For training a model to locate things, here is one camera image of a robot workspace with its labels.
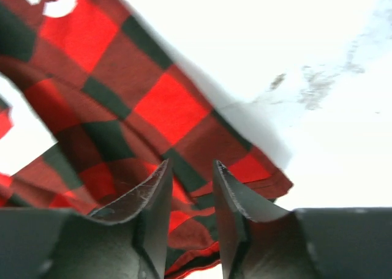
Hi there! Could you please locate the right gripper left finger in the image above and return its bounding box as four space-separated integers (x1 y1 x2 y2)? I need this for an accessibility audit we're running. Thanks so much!
1 160 172 279

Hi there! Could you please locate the red black plaid shirt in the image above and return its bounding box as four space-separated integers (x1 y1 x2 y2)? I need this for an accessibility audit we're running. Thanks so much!
1 0 292 278

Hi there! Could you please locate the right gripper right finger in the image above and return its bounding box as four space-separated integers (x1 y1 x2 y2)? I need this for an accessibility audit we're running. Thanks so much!
213 161 391 279

